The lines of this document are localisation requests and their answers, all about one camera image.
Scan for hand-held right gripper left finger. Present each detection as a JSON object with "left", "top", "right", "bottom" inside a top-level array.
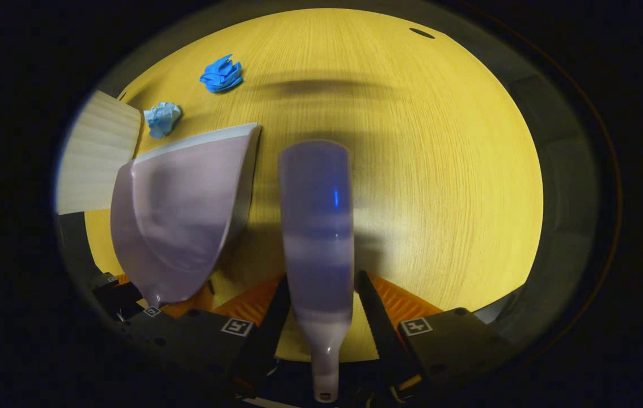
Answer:
[{"left": 123, "top": 274, "right": 292, "bottom": 397}]

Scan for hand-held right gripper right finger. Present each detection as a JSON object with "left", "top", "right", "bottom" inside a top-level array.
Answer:
[{"left": 354, "top": 270, "right": 521, "bottom": 397}]

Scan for lavender dustpan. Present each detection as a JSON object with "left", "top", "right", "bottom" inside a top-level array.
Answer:
[{"left": 110, "top": 122, "right": 263, "bottom": 307}]

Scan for lavender small broom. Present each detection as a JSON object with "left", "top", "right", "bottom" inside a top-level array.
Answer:
[{"left": 278, "top": 140, "right": 355, "bottom": 403}]

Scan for white garbage bin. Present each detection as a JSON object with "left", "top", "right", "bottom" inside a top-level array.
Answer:
[{"left": 56, "top": 90, "right": 144, "bottom": 216}]

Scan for light blue paper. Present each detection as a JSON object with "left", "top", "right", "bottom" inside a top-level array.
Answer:
[{"left": 143, "top": 102, "right": 183, "bottom": 139}]

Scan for dark blue paper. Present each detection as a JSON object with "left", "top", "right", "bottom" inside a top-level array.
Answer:
[{"left": 200, "top": 54, "right": 244, "bottom": 94}]

